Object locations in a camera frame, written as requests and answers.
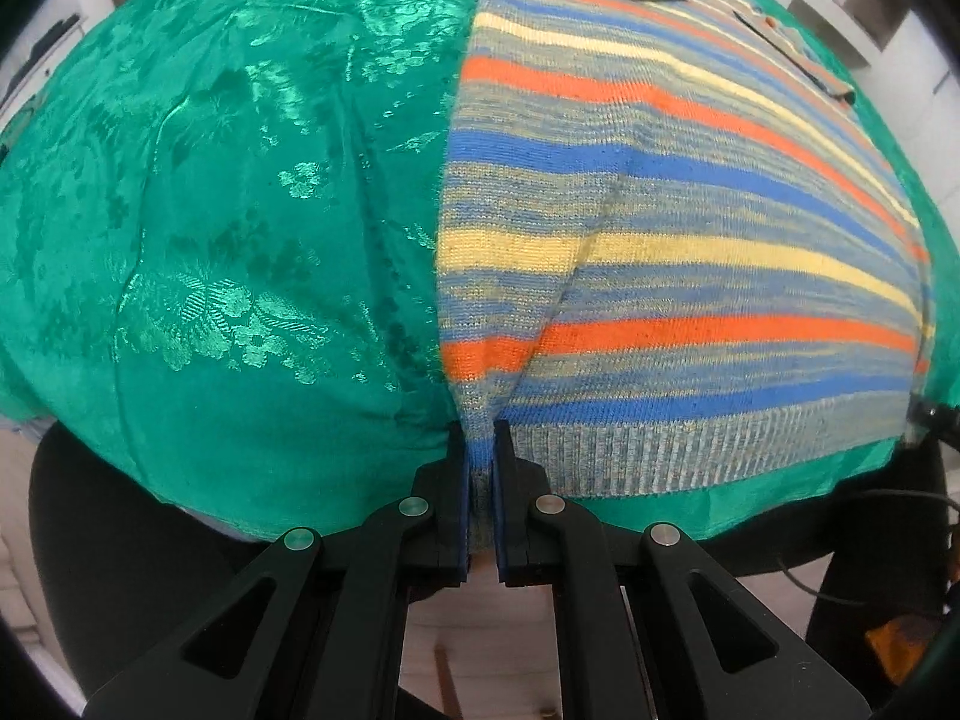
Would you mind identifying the white wardrobe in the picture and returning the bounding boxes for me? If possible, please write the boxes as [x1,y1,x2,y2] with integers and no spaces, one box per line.
[780,0,960,95]

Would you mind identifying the person's black pants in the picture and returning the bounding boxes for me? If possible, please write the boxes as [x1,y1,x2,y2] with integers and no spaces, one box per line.
[28,427,947,720]

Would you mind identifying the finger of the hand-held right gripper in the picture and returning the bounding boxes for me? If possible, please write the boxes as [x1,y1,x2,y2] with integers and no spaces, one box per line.
[907,399,960,455]

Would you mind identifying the orange object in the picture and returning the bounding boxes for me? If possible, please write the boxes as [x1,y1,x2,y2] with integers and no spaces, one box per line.
[864,613,940,685]

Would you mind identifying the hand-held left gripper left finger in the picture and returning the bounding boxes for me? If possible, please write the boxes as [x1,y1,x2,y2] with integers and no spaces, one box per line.
[82,420,473,720]

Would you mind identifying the green floral satin bedspread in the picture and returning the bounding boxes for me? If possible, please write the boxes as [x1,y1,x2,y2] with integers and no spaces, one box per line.
[0,0,960,548]

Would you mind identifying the striped knit sweater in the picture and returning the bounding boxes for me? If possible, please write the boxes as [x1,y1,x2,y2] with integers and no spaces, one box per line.
[431,0,938,563]

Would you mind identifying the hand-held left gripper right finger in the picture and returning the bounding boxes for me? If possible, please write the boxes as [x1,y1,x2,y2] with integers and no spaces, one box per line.
[491,420,878,720]

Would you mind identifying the black cable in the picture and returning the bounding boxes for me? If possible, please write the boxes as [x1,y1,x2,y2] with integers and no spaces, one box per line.
[776,489,960,608]

